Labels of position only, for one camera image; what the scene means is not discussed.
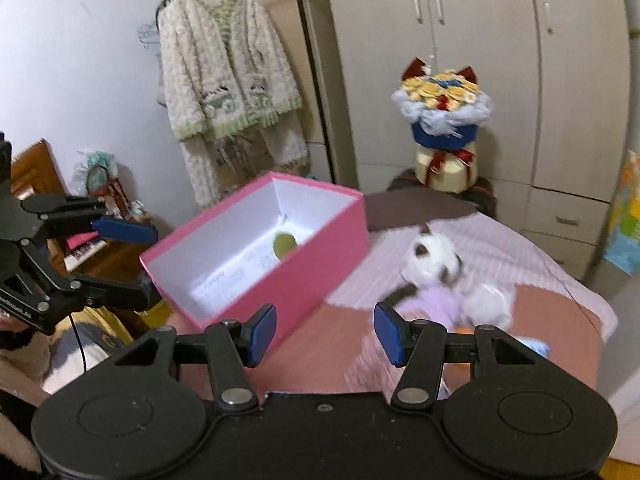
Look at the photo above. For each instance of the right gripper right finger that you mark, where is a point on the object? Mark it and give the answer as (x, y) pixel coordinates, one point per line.
(418, 347)

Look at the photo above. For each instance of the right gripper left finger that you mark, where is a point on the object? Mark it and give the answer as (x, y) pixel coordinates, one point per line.
(232, 347)

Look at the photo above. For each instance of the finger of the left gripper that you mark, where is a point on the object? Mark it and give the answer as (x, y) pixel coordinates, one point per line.
(137, 296)
(64, 216)

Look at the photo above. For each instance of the purple plush toy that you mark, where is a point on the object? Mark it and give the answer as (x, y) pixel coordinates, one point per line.
(437, 303)

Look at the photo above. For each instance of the pink floral scrunchie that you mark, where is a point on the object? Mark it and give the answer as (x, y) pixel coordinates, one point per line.
(371, 371)

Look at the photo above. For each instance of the white mesh bath pouf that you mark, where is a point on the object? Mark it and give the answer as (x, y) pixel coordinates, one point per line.
(489, 304)

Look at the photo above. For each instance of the white panda plush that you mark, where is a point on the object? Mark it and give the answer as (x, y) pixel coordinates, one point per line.
(431, 261)

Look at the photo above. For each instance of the green egg sponge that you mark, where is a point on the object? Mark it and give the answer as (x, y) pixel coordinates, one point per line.
(283, 243)

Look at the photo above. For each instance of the large blue-white wipes pack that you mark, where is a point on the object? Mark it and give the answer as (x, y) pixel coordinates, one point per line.
(532, 344)

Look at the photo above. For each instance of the wooden bedside cabinet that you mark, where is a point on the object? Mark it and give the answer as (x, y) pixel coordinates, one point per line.
(113, 254)

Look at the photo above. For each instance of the white plastic bag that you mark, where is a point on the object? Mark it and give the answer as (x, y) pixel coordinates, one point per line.
(92, 171)

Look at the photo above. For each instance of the striped pink bed cover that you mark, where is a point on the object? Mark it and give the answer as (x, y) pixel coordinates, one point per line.
(506, 280)

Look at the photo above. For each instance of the pink cardboard box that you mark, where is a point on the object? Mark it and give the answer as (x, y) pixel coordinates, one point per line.
(221, 264)

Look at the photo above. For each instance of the cream knitted cardigan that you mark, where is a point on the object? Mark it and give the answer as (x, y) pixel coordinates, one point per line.
(230, 92)

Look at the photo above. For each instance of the colourful paper gift bag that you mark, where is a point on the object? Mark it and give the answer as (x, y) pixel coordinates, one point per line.
(622, 247)

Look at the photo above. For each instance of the flower bouquet blue wrap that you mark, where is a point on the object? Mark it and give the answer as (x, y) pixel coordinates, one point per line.
(444, 112)

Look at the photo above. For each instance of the grey wardrobe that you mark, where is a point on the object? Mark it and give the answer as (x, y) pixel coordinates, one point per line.
(532, 95)

